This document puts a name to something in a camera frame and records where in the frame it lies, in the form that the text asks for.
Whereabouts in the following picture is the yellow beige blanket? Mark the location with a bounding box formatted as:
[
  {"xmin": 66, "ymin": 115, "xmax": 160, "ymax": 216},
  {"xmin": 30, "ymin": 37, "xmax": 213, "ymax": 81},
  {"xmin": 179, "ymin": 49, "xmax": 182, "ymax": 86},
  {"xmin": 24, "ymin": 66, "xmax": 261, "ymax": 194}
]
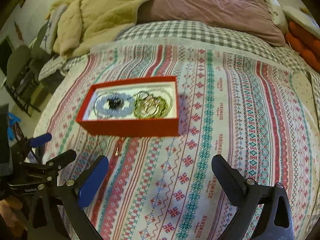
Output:
[{"xmin": 49, "ymin": 0, "xmax": 150, "ymax": 59}]

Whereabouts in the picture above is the red jewelry box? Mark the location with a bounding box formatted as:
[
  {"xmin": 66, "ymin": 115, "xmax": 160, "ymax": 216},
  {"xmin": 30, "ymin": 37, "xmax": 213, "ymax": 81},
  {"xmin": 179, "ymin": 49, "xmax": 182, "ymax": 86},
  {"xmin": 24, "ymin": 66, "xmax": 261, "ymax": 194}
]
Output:
[{"xmin": 76, "ymin": 76, "xmax": 179, "ymax": 137}]

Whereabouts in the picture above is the mauve pillow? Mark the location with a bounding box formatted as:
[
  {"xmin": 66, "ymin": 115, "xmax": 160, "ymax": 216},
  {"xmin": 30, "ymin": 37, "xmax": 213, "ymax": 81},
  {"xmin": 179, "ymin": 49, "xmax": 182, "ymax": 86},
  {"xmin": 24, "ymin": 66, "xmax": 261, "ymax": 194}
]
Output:
[{"xmin": 138, "ymin": 0, "xmax": 285, "ymax": 46}]

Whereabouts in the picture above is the light blue bead bracelet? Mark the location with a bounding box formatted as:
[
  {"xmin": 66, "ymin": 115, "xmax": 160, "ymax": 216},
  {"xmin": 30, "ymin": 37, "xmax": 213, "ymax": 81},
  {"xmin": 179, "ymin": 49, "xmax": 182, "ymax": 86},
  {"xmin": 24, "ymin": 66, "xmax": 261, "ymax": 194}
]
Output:
[{"xmin": 94, "ymin": 92, "xmax": 137, "ymax": 118}]

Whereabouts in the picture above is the yellow green bead bracelet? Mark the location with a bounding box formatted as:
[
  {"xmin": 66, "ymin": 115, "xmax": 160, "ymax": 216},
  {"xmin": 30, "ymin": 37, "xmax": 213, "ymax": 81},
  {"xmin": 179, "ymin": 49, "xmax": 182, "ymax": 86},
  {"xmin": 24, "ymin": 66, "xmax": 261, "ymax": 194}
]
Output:
[{"xmin": 133, "ymin": 93, "xmax": 168, "ymax": 119}]

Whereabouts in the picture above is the grey checked bedsheet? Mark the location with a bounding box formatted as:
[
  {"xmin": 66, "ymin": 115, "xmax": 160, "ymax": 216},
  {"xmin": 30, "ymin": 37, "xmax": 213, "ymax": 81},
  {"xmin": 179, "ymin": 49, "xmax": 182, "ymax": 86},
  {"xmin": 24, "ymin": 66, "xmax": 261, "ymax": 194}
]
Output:
[{"xmin": 39, "ymin": 21, "xmax": 319, "ymax": 89}]

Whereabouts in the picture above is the left hand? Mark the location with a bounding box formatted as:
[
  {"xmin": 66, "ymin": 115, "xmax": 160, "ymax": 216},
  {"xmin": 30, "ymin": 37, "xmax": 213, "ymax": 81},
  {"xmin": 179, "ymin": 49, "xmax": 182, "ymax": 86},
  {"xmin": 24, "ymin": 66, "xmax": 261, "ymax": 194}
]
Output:
[{"xmin": 1, "ymin": 196, "xmax": 24, "ymax": 238}]

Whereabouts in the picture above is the patterned handmade cloth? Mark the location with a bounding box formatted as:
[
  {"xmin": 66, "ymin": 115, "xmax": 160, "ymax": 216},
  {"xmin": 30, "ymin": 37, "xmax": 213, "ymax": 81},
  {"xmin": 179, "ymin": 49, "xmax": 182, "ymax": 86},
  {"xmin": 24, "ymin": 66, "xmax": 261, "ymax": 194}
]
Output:
[{"xmin": 34, "ymin": 38, "xmax": 319, "ymax": 239}]

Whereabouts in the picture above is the orange red knitted item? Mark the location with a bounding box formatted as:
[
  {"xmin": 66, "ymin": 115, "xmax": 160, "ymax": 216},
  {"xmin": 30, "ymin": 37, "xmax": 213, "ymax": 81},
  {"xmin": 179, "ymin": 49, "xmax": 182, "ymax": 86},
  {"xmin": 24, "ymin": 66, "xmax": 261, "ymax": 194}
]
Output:
[{"xmin": 285, "ymin": 21, "xmax": 319, "ymax": 73}]

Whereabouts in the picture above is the dark black hair clip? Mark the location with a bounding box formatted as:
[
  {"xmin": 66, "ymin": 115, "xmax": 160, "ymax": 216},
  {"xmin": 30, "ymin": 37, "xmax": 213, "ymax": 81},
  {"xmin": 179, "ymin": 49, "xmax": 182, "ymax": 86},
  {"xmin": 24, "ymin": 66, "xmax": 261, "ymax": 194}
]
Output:
[{"xmin": 107, "ymin": 97, "xmax": 124, "ymax": 110}]

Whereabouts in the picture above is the small gold earring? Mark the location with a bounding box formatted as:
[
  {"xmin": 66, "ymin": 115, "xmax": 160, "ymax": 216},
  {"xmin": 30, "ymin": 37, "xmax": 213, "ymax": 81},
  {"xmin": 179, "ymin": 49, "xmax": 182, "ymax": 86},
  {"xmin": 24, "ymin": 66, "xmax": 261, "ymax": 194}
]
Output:
[{"xmin": 114, "ymin": 147, "xmax": 121, "ymax": 156}]

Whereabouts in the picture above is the dark folding chair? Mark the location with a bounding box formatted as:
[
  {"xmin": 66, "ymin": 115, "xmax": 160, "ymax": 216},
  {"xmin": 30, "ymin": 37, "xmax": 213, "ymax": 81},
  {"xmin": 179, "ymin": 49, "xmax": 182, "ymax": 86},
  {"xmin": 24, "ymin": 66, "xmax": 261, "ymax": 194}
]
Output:
[{"xmin": 4, "ymin": 45, "xmax": 41, "ymax": 116}]

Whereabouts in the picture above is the blue plastic object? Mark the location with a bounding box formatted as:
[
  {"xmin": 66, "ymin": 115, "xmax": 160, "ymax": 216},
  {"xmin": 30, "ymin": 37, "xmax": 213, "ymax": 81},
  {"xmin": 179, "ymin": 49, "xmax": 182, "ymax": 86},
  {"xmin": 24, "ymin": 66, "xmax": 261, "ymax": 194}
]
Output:
[{"xmin": 8, "ymin": 112, "xmax": 21, "ymax": 141}]

